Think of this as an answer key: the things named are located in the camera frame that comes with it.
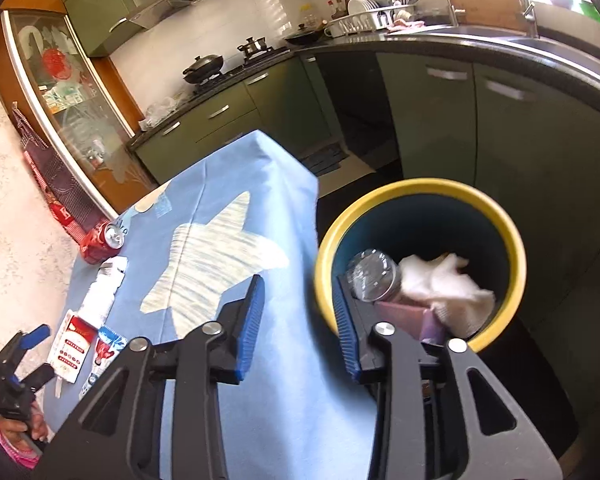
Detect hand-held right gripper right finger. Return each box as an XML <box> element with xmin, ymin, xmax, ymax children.
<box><xmin>331</xmin><ymin>274</ymin><xmax>563</xmax><ymax>480</ymax></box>

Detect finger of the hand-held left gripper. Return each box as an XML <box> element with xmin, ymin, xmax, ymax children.
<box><xmin>20</xmin><ymin>362</ymin><xmax>55</xmax><ymax>393</ymax></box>
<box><xmin>2</xmin><ymin>324</ymin><xmax>51</xmax><ymax>361</ymax></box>

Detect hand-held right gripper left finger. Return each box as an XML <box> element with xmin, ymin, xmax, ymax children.
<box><xmin>32</xmin><ymin>275</ymin><xmax>266</xmax><ymax>480</ymax></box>

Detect clear plastic cup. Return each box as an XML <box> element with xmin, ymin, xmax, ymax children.
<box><xmin>344</xmin><ymin>249</ymin><xmax>398</xmax><ymax>303</ymax></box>

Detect purple box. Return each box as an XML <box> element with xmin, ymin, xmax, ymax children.
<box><xmin>375</xmin><ymin>300</ymin><xmax>448</xmax><ymax>346</ymax></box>

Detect white tissue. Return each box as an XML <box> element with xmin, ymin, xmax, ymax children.
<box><xmin>397</xmin><ymin>252</ymin><xmax>496</xmax><ymax>338</ymax></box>

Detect yellow rimmed trash bin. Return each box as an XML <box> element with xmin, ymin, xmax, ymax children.
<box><xmin>314</xmin><ymin>177</ymin><xmax>527</xmax><ymax>353</ymax></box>

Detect person's left forearm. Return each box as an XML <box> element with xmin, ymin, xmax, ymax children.
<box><xmin>0</xmin><ymin>435</ymin><xmax>43</xmax><ymax>471</ymax></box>

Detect person's left hand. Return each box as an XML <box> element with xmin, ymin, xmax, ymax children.
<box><xmin>0</xmin><ymin>410</ymin><xmax>47</xmax><ymax>443</ymax></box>

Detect red and white packet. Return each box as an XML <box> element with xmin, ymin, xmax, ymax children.
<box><xmin>47</xmin><ymin>310</ymin><xmax>98</xmax><ymax>385</ymax></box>

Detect red blue white sachet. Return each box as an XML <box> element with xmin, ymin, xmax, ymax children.
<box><xmin>80</xmin><ymin>326</ymin><xmax>127</xmax><ymax>400</ymax></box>

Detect crumpled white tube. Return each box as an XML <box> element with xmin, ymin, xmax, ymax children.
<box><xmin>80</xmin><ymin>256</ymin><xmax>129</xmax><ymax>318</ymax></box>

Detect blue star tablecloth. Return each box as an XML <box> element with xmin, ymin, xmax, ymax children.
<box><xmin>32</xmin><ymin>129</ymin><xmax>381</xmax><ymax>480</ymax></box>

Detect red soda can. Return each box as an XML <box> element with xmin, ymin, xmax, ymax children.
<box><xmin>79</xmin><ymin>220</ymin><xmax>126</xmax><ymax>265</ymax></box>

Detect checkered apron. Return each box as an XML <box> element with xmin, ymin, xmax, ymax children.
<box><xmin>11</xmin><ymin>102</ymin><xmax>113</xmax><ymax>241</ymax></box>

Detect dark striped floor mat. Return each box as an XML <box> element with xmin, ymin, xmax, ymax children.
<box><xmin>302</xmin><ymin>142</ymin><xmax>348</xmax><ymax>176</ymax></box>

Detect green base cabinets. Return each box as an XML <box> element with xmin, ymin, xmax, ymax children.
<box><xmin>130</xmin><ymin>50</ymin><xmax>600</xmax><ymax>331</ymax></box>

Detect clear plastic bag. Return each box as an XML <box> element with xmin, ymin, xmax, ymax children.
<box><xmin>139</xmin><ymin>96</ymin><xmax>186</xmax><ymax>130</ymax></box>

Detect glass sliding door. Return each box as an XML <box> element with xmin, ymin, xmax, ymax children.
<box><xmin>0</xmin><ymin>10</ymin><xmax>158</xmax><ymax>221</ymax></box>

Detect gas stove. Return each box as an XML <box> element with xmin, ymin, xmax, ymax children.
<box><xmin>192</xmin><ymin>46</ymin><xmax>291</xmax><ymax>92</ymax></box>

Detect black lidded wok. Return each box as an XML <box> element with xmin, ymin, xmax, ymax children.
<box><xmin>182</xmin><ymin>55</ymin><xmax>226</xmax><ymax>85</ymax></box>

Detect steel pot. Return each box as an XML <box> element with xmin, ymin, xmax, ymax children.
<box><xmin>237</xmin><ymin>36</ymin><xmax>273</xmax><ymax>58</ymax></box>

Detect black kitchen countertop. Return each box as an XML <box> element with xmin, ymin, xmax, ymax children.
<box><xmin>127</xmin><ymin>25</ymin><xmax>600</xmax><ymax>126</ymax></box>

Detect white dish rack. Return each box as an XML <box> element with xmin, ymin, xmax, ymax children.
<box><xmin>327</xmin><ymin>7</ymin><xmax>416</xmax><ymax>36</ymax></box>

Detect tall steel faucet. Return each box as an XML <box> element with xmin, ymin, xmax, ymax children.
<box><xmin>517</xmin><ymin>0</ymin><xmax>537</xmax><ymax>38</ymax></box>

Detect green wall cabinets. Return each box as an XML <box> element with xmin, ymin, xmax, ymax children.
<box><xmin>61</xmin><ymin>0</ymin><xmax>153</xmax><ymax>57</ymax></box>

